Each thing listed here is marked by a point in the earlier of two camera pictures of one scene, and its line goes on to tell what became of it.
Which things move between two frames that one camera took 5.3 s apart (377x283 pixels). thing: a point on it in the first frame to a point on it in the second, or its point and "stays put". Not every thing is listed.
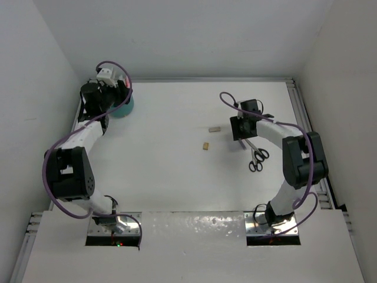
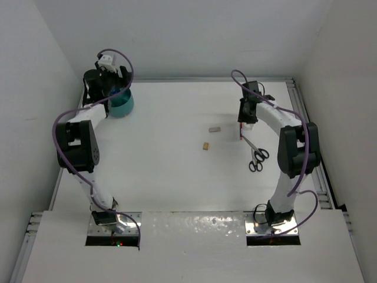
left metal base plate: [132, 229] stays put
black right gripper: [237, 134] to [242, 118]
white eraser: [212, 130] stays put
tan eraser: [205, 145] stays put
